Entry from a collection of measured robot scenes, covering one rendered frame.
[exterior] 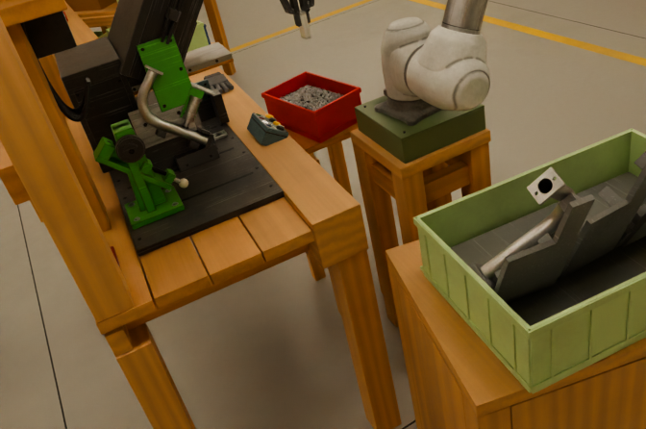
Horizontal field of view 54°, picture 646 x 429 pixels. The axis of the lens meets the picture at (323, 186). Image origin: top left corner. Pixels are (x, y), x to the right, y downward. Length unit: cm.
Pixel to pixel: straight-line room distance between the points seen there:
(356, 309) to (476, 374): 58
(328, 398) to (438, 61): 127
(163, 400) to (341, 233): 63
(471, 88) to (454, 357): 68
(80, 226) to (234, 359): 131
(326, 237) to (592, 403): 71
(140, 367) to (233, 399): 84
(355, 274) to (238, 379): 93
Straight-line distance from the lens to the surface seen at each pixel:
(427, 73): 171
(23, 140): 135
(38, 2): 158
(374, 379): 204
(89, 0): 522
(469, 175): 203
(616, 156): 174
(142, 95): 197
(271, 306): 277
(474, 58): 169
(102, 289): 153
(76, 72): 205
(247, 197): 177
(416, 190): 191
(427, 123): 188
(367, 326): 188
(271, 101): 231
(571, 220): 119
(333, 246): 165
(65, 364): 296
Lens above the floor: 181
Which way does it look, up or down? 32 degrees down
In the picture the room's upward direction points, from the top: 13 degrees counter-clockwise
